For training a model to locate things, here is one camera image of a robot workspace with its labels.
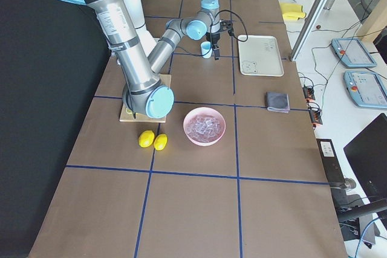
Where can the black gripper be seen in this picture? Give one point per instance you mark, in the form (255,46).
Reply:
(214,37)

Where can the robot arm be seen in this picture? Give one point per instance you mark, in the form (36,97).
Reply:
(144,92)

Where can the light blue plastic cup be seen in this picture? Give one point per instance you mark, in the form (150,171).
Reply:
(206,49)

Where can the pile of clear ice cubes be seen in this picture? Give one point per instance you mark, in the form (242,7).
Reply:
(204,128)

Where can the cream bear serving tray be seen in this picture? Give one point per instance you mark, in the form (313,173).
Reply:
(259,56)

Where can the pink bowl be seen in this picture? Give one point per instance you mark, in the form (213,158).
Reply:
(203,111)

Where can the folded grey cloth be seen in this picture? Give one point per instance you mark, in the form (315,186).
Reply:
(277,102)

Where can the yellow cloth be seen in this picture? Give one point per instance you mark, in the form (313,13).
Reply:
(292,11)

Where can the black power strip left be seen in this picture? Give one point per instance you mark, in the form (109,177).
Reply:
(308,93)

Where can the black power strip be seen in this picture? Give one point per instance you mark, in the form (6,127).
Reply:
(308,93)
(315,113)

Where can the whole lemon lower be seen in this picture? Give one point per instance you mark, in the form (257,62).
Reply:
(160,142)

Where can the whole lemon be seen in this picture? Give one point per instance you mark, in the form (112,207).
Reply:
(146,138)
(160,142)

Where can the wooden cutting board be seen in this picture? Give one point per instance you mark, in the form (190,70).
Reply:
(126,115)

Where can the whole lemon upper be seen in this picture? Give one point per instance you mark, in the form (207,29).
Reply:
(146,138)

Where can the black power strip right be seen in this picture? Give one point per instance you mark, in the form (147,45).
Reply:
(315,113)

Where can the blue teach pendant upper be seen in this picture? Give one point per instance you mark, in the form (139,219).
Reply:
(352,53)

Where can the blue teach pendant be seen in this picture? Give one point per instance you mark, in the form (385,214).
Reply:
(366,89)
(352,53)

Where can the blue teach pendant lower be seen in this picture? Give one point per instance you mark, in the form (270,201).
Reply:
(366,89)

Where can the black box with label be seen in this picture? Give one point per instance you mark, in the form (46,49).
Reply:
(330,162)

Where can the black monitor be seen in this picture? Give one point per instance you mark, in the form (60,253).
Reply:
(366,154)

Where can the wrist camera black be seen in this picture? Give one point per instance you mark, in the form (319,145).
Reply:
(226,26)

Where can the aluminium frame post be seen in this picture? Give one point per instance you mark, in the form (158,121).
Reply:
(309,23)

